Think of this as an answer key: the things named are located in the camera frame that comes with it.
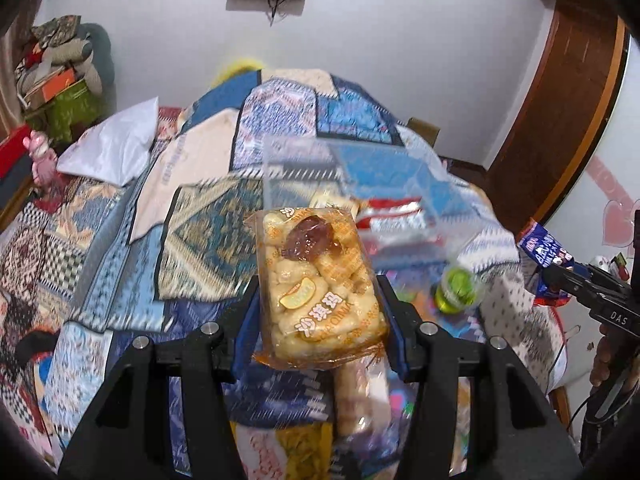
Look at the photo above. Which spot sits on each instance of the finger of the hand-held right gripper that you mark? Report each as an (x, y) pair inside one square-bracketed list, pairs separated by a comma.
[(570, 285), (602, 276)]

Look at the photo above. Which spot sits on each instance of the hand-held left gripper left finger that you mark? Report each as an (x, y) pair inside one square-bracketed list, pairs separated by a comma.
[(248, 321)]

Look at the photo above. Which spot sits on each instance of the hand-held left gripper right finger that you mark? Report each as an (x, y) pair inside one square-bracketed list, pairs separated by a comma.
[(397, 341)]

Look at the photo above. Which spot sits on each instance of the blue snack packet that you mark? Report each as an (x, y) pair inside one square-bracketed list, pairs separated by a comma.
[(542, 250)]

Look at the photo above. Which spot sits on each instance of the yellow puffed snack packet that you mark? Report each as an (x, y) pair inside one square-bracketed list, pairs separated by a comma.
[(310, 285)]

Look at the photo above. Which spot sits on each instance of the green jelly cup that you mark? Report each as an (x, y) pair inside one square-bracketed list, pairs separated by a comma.
[(457, 287)]

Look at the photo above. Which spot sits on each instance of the clear plastic container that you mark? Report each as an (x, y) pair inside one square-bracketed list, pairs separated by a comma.
[(292, 162)]

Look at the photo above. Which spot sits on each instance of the person's right hand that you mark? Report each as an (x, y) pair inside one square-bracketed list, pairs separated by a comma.
[(604, 355)]

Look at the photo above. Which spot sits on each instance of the beige striped snack packet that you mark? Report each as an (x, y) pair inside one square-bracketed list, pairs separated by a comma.
[(357, 400)]

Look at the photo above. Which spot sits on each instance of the patchwork blanket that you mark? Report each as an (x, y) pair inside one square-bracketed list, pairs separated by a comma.
[(200, 220)]

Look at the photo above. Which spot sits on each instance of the yellow patterned snack packet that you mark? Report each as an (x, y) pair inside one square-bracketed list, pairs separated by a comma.
[(295, 452)]

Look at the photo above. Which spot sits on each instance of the brown wooden door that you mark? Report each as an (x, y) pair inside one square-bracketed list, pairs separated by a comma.
[(555, 110)]

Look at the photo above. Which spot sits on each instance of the cardboard box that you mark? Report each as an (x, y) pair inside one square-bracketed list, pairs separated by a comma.
[(424, 131)]

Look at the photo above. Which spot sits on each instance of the white pillow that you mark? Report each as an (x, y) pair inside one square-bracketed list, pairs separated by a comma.
[(112, 142)]

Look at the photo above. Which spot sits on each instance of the yellow tube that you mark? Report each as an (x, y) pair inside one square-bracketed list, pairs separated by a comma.
[(235, 67)]

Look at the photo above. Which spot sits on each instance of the pink doll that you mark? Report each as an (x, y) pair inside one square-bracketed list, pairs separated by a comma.
[(42, 160)]

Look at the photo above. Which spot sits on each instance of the green patterned box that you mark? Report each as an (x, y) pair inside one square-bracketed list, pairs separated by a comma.
[(70, 110)]

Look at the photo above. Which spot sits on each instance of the red box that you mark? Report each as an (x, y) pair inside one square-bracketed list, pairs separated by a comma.
[(12, 147)]

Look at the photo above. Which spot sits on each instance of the orange box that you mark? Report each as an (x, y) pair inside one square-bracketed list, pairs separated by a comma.
[(50, 87)]

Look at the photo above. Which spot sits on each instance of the pile of clothes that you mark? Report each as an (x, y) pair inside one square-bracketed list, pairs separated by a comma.
[(65, 47)]

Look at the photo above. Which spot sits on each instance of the brown curtain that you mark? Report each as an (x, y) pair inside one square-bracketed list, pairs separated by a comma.
[(15, 70)]

